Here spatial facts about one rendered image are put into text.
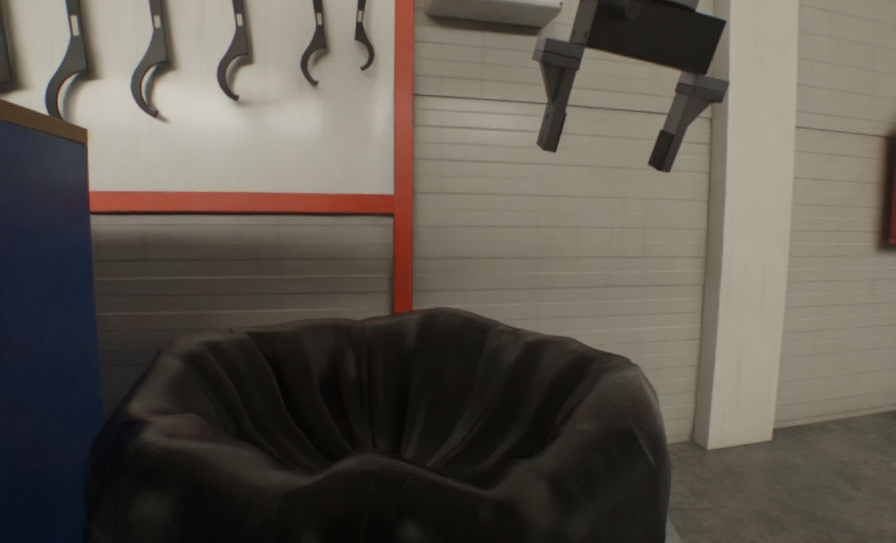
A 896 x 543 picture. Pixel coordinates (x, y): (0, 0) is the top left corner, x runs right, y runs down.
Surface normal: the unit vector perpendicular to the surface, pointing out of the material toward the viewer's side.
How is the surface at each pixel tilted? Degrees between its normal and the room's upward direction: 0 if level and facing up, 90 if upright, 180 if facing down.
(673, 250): 90
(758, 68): 90
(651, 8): 113
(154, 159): 90
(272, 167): 90
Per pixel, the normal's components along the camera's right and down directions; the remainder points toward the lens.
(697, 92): 0.11, 0.47
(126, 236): 0.20, 0.08
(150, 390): 0.29, -0.94
